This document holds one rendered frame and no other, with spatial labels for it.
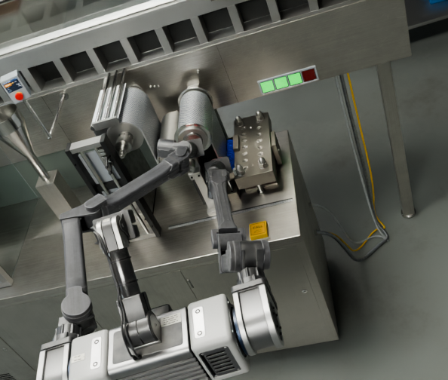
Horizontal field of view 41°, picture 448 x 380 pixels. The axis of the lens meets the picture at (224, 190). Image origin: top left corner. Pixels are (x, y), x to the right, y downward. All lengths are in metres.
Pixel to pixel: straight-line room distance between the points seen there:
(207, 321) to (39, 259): 1.54
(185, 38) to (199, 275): 0.99
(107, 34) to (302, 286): 1.31
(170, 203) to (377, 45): 1.10
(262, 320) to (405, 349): 1.70
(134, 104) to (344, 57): 0.88
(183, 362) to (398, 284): 1.97
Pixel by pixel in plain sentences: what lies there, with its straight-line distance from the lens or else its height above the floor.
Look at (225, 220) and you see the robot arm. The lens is 1.96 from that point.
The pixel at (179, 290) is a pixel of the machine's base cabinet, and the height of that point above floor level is 0.69.
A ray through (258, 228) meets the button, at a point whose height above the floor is 0.92.
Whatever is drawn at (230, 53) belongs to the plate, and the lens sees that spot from 2.52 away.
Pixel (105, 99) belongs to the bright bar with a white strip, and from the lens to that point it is 2.48.
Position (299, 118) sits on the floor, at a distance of 4.35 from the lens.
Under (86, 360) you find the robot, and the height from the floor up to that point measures 1.53.
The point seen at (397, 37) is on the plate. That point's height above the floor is 1.24.
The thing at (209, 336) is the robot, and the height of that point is 1.53.
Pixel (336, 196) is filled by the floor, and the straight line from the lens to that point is 3.69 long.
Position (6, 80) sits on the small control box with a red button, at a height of 1.71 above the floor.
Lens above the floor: 2.60
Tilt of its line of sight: 40 degrees down
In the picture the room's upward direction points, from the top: 24 degrees counter-clockwise
